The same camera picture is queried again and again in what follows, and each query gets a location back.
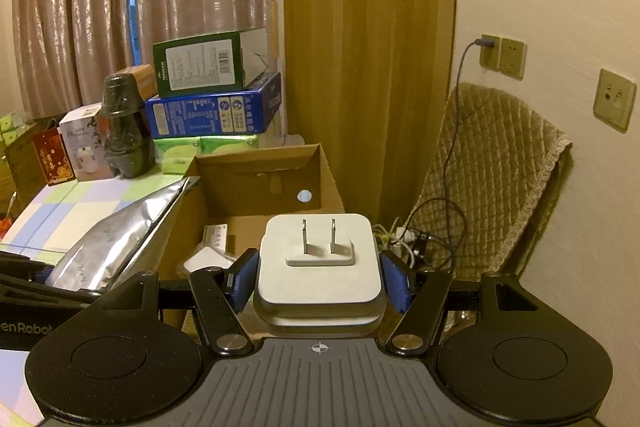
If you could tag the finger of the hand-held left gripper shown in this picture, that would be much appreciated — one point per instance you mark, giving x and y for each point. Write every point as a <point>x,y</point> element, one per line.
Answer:
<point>30,289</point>

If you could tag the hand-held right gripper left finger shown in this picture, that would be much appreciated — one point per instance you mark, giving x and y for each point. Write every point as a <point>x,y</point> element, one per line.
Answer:
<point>245,281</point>

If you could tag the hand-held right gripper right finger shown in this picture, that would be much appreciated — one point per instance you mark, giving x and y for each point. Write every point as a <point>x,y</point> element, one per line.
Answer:
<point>395,283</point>

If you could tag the large white medicine box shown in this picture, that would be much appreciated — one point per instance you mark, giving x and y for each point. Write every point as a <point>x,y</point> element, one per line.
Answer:
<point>217,239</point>

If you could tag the white power adapter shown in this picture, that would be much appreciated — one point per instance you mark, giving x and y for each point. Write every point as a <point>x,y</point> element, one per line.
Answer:
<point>320,289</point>

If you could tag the cardboard box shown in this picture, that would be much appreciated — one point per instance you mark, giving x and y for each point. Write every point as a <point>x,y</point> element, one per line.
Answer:
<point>250,187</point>

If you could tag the silver foil pouch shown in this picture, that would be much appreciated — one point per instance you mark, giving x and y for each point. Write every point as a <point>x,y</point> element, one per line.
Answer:
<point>115,237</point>

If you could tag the checked cloth desktop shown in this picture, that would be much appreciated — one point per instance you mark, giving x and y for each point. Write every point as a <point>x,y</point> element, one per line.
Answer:
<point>60,207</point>

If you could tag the white power strip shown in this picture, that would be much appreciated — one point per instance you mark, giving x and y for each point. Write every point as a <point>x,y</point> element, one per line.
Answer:
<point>397,239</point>

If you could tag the brown cardboard carton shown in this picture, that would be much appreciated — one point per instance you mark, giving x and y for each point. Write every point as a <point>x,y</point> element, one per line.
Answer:
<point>20,172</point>

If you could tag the red gold gift packet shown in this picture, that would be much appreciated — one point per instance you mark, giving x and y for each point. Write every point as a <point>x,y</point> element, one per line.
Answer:
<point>52,157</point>

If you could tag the green tissue pack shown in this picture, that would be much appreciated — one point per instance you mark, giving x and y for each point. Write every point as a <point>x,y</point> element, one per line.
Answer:
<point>230,144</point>
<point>175,157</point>

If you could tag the white humidifier carton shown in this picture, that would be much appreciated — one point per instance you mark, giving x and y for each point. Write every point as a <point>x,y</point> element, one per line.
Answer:
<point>82,147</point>

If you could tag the pile of green tissue packs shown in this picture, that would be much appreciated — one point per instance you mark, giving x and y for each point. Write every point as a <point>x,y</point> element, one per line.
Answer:
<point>10,127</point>

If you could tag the blue carton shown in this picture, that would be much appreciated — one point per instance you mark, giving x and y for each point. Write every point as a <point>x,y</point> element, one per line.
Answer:
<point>210,114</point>

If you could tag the stack of dark plastic cups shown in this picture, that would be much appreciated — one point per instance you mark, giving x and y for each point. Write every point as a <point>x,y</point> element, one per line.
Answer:
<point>125,142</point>

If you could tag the dark green carton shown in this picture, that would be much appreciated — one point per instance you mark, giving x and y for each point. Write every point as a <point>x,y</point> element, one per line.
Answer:
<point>200,62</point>

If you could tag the brown wooden box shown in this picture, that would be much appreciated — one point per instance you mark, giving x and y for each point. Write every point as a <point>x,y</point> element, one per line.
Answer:
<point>142,79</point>

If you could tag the ochre curtain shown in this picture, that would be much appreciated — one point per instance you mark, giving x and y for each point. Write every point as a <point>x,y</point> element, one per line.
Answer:
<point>360,57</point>

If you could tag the beige curtain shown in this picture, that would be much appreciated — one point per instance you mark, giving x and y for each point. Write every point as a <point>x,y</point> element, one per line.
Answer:
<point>75,7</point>

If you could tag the wall outlet with plug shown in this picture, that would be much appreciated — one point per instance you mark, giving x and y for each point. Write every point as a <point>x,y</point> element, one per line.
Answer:
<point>490,54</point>

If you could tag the empty wall outlet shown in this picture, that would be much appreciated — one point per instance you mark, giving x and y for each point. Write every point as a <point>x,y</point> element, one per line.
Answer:
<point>513,59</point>

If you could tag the wall socket plate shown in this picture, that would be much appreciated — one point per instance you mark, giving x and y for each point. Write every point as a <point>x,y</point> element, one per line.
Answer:
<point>615,99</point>

